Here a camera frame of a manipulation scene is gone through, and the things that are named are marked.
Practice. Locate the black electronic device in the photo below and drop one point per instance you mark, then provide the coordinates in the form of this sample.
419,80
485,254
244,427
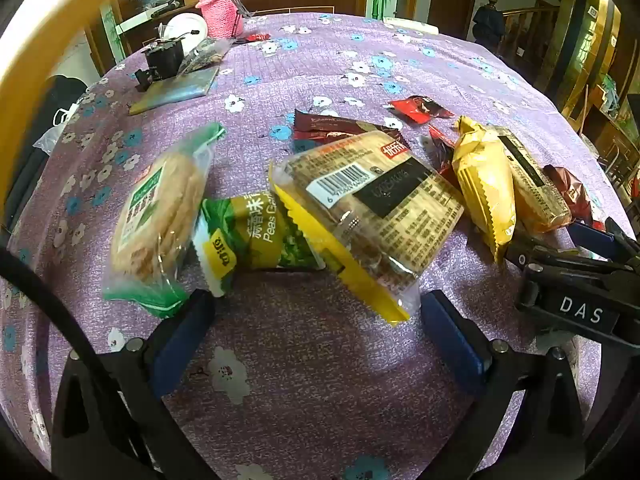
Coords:
165,57

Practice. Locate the purple floral tablecloth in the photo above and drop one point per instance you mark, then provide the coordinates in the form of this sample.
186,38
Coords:
310,360

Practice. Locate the yellow snack packet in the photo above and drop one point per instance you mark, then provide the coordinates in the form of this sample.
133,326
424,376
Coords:
482,185

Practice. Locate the white remote control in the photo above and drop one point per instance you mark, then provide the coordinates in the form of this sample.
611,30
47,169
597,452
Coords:
402,24

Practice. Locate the pink knitted bottle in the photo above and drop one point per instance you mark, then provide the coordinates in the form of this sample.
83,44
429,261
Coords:
220,10

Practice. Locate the green peas packet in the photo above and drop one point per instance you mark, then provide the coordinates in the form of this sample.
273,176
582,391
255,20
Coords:
250,230

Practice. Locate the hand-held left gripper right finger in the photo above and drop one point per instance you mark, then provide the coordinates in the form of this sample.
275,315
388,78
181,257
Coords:
452,342

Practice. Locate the green blue book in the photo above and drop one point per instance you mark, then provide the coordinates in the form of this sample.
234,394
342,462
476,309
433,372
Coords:
175,90

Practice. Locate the clear biscuit packet yellow edge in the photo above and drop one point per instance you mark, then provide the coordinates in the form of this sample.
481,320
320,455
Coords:
375,220

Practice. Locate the clear bag of seeds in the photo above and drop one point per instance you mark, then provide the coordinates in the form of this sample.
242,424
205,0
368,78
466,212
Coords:
207,52

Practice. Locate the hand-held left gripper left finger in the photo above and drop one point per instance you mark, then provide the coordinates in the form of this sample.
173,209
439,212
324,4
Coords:
182,345

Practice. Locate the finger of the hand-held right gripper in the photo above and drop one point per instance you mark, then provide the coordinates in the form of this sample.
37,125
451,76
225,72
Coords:
530,252
592,240

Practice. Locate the wooden stair railing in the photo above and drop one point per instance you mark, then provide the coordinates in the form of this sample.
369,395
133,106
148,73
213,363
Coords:
530,25

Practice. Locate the black chair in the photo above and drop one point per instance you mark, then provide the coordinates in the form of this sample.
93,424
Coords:
65,90

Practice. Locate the small red candy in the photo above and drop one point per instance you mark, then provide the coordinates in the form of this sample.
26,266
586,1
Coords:
257,38

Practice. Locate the clear plastic bag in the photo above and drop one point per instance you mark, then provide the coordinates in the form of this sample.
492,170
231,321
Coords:
55,135

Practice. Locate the wooden cabinet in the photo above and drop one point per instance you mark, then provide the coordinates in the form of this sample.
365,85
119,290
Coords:
300,0

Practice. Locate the round cracker packet green label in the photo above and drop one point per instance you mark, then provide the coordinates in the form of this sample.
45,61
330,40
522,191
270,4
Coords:
155,210

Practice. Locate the clear biscuit packet orange edge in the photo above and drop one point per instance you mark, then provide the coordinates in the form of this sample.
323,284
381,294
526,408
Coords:
535,195

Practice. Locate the white round container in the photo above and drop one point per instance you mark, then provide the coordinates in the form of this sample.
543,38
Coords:
187,25

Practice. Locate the yellow cardboard box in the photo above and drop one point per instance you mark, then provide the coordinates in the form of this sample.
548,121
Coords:
30,60

